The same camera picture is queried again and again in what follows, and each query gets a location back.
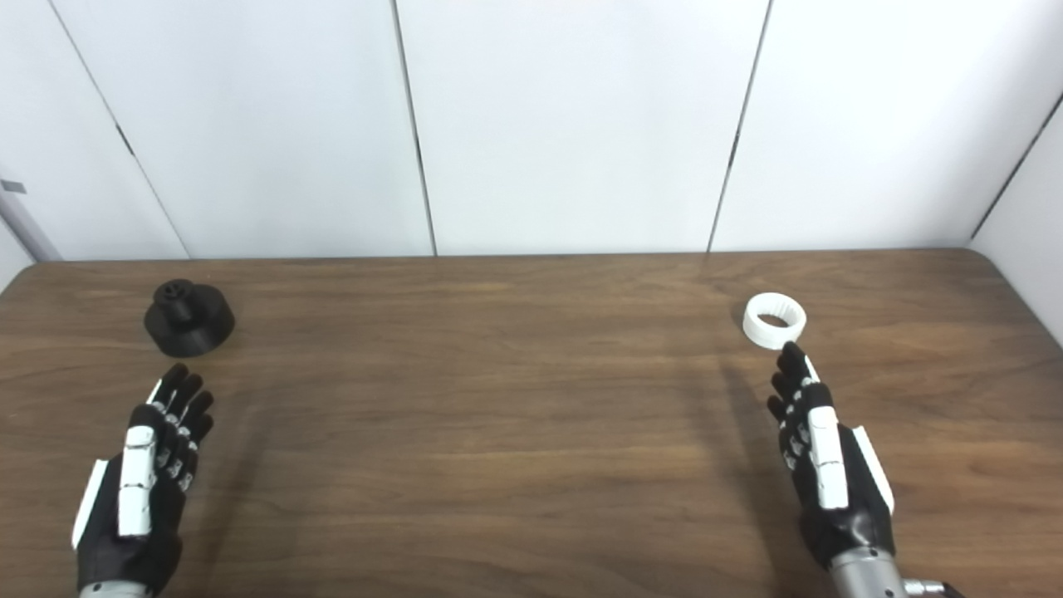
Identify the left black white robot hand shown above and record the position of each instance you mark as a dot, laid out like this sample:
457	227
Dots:
137	482

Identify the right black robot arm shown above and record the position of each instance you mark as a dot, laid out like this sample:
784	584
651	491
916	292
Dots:
864	577

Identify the grey corner post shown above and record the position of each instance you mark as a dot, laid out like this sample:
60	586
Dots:
29	224

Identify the round black plastic part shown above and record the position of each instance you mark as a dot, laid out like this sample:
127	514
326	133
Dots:
189	322

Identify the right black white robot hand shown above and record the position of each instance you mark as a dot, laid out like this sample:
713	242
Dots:
826	457

